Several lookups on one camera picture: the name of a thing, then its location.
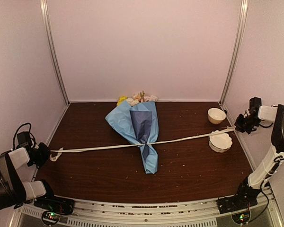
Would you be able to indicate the blue wrapping paper sheet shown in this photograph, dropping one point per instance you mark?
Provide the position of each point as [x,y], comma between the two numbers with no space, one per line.
[138,124]

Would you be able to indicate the cream printed ribbon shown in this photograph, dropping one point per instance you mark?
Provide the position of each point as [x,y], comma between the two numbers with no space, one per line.
[55,154]

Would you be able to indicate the left aluminium frame post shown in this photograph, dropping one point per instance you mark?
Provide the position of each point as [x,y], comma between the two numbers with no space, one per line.
[49,34]

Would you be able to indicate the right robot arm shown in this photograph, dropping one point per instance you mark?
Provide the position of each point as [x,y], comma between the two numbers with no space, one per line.
[252,185]

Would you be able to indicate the right aluminium frame post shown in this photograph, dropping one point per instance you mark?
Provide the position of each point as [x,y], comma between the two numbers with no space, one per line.
[236,49]

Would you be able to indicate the front aluminium rail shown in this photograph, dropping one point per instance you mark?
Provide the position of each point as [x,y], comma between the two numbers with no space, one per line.
[201,213]

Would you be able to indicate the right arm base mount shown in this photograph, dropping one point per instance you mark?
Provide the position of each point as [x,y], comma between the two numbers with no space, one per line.
[232,204]

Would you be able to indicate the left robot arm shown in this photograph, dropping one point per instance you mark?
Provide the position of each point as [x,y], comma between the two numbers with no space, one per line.
[14,191]

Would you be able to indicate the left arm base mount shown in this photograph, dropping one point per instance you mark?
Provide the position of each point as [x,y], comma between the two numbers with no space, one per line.
[55,204]

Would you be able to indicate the aluminium frame post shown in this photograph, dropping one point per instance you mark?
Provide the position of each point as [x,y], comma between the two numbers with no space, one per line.
[49,34]
[236,49]

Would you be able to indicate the plain white bowl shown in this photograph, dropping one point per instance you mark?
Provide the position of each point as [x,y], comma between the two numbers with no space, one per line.
[216,116]

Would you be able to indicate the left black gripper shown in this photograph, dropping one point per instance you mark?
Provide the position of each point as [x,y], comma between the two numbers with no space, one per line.
[45,154]

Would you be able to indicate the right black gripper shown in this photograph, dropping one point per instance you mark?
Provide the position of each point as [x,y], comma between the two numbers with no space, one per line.
[239,123]

